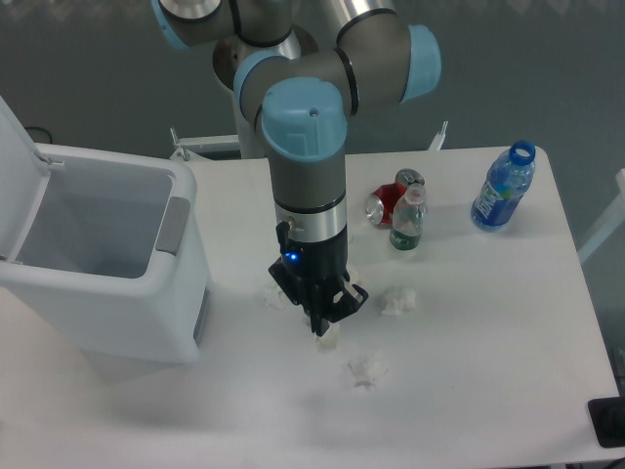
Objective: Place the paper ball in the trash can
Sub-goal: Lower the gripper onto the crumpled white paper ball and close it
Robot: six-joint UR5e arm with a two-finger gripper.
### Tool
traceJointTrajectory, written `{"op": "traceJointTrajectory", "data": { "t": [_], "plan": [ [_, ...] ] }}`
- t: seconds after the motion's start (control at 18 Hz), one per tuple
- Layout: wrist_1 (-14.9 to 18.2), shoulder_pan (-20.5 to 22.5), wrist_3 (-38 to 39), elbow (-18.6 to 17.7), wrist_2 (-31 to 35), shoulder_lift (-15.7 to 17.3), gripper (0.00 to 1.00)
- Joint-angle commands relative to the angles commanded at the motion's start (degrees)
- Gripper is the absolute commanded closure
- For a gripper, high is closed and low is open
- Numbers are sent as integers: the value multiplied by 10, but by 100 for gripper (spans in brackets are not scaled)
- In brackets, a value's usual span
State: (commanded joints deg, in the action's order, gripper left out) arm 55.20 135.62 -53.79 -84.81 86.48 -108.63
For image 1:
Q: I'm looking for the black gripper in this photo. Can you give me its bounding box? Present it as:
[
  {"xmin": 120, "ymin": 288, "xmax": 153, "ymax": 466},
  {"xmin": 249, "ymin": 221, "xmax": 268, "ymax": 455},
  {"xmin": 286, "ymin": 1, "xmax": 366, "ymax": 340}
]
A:
[{"xmin": 269, "ymin": 231, "xmax": 369, "ymax": 336}]

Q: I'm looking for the white paper ball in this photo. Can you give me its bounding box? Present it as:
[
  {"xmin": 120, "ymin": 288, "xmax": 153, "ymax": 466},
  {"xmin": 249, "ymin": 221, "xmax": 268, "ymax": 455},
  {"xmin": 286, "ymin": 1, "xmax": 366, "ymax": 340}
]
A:
[
  {"xmin": 259, "ymin": 283, "xmax": 290, "ymax": 311},
  {"xmin": 347, "ymin": 352, "xmax": 390, "ymax": 388},
  {"xmin": 381, "ymin": 286, "xmax": 417, "ymax": 317},
  {"xmin": 315, "ymin": 322, "xmax": 340, "ymax": 353}
]

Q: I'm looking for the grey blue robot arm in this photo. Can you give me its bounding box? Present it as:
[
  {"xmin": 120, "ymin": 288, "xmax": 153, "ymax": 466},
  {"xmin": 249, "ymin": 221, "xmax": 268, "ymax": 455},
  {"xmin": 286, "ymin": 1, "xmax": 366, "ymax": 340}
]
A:
[{"xmin": 152, "ymin": 1, "xmax": 441, "ymax": 335}]

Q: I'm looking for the white paper ball front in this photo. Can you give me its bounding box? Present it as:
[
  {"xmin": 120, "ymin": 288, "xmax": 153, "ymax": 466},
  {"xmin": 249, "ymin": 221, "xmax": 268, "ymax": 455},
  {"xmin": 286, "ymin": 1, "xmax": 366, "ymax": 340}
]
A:
[{"xmin": 347, "ymin": 352, "xmax": 390, "ymax": 388}]

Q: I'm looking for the white trash bin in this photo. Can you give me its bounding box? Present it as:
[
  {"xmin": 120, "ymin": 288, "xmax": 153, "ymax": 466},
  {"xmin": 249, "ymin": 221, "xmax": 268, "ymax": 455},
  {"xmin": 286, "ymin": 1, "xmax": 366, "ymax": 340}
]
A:
[{"xmin": 1, "ymin": 106, "xmax": 211, "ymax": 363}]

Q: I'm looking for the clear green label bottle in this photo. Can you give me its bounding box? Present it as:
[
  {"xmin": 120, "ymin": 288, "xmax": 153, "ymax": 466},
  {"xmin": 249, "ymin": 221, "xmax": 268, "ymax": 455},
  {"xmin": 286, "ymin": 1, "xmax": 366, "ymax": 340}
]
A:
[{"xmin": 390, "ymin": 183, "xmax": 426, "ymax": 251}]

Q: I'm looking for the crushed red soda can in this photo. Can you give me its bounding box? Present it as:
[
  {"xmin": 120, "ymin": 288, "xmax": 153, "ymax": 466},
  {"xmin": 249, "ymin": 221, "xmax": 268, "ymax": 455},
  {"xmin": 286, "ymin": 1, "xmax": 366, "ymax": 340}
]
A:
[{"xmin": 363, "ymin": 168, "xmax": 426, "ymax": 228}]

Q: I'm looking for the blue plastic bottle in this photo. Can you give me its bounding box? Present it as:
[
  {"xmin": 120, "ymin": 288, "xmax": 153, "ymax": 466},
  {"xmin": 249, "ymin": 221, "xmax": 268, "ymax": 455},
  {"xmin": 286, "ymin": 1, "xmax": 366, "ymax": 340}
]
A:
[{"xmin": 471, "ymin": 140, "xmax": 536, "ymax": 232}]

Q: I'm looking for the black device at edge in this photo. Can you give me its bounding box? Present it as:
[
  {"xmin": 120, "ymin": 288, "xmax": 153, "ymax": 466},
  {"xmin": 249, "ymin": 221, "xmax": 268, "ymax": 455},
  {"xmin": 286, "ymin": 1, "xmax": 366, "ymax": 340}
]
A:
[{"xmin": 588, "ymin": 397, "xmax": 624, "ymax": 448}]

